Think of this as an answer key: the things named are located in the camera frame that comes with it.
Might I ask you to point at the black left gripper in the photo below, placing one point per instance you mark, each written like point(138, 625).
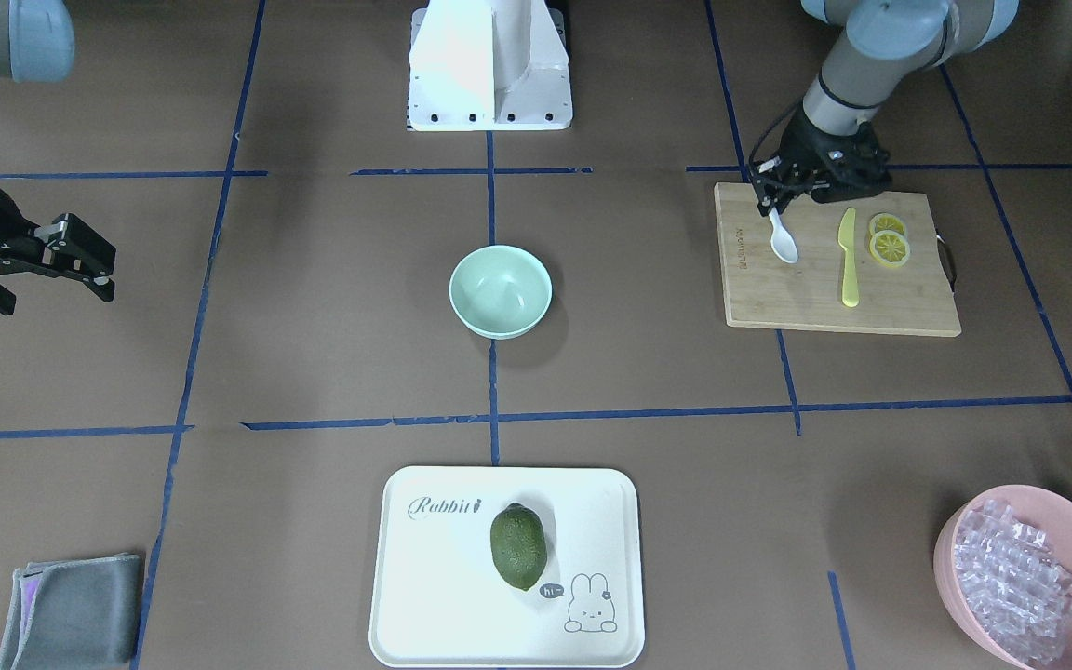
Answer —
point(803, 149)

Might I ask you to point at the white plastic spoon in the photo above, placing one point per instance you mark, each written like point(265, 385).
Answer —
point(781, 241)

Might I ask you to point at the mint green bowl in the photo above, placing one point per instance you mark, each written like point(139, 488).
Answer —
point(500, 292)

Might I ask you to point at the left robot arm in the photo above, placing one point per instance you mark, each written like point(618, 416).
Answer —
point(884, 41)

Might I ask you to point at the pink bowl with ice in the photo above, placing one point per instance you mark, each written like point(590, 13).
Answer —
point(1003, 568)

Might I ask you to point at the yellow plastic knife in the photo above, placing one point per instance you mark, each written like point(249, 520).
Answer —
point(849, 288)

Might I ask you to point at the bamboo cutting board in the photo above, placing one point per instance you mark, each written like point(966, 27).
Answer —
point(760, 291)

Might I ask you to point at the upper lemon slice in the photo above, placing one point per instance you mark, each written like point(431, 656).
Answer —
point(886, 222)

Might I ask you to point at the lemon slice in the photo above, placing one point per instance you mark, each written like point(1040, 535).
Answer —
point(889, 248)
point(886, 222)

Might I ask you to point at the lower lemon slice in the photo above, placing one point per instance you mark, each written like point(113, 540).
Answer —
point(889, 248)

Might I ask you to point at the folded grey cloth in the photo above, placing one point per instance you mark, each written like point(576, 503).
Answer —
point(73, 614)

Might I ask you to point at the green avocado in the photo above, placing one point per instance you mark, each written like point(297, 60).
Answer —
point(518, 548)

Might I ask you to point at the cream rabbit tray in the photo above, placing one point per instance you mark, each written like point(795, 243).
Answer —
point(438, 601)

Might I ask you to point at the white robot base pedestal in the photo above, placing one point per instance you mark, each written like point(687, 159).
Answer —
point(489, 66)

